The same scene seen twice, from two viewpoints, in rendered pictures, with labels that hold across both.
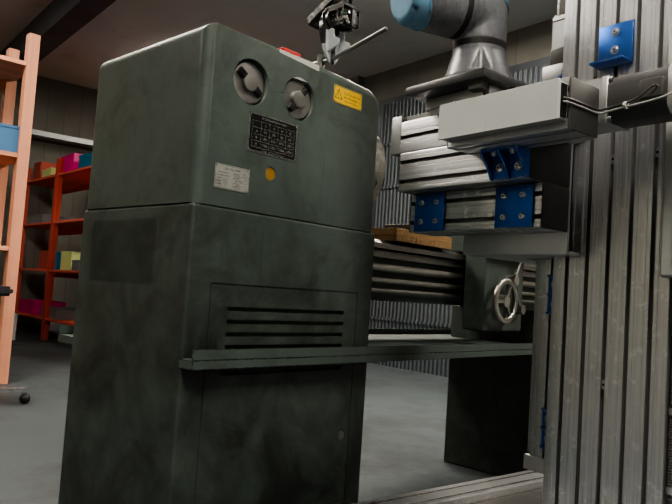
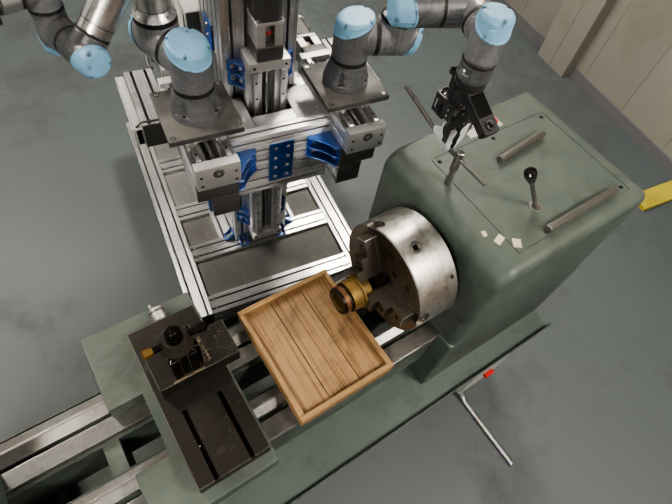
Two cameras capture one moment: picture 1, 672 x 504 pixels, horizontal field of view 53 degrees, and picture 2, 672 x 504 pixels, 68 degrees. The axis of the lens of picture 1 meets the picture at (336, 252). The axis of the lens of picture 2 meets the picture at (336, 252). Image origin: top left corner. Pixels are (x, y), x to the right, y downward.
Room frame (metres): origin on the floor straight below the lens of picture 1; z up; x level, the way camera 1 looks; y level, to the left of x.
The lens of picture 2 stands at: (2.84, -0.11, 2.21)
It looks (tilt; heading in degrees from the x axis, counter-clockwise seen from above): 56 degrees down; 183
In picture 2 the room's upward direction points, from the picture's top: 13 degrees clockwise
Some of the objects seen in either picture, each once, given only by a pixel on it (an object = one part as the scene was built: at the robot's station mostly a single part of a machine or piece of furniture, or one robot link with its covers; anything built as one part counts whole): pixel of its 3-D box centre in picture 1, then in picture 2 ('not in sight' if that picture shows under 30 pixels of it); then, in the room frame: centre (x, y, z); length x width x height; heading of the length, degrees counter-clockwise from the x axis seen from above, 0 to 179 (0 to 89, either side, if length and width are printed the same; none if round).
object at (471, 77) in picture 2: not in sight; (474, 70); (1.85, 0.04, 1.57); 0.08 x 0.08 x 0.05
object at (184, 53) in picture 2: not in sight; (188, 60); (1.77, -0.68, 1.33); 0.13 x 0.12 x 0.14; 60
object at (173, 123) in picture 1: (239, 148); (493, 214); (1.77, 0.27, 1.06); 0.59 x 0.48 x 0.39; 137
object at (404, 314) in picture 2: not in sight; (395, 307); (2.20, 0.03, 1.09); 0.12 x 0.11 x 0.05; 47
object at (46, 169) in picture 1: (73, 247); not in sight; (7.25, 2.83, 0.99); 2.29 x 0.58 x 1.98; 39
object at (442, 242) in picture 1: (381, 239); (314, 341); (2.26, -0.15, 0.89); 0.36 x 0.30 x 0.04; 47
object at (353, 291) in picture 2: not in sight; (351, 294); (2.19, -0.09, 1.08); 0.09 x 0.09 x 0.09; 47
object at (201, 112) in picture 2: not in sight; (194, 96); (1.77, -0.67, 1.21); 0.15 x 0.15 x 0.10
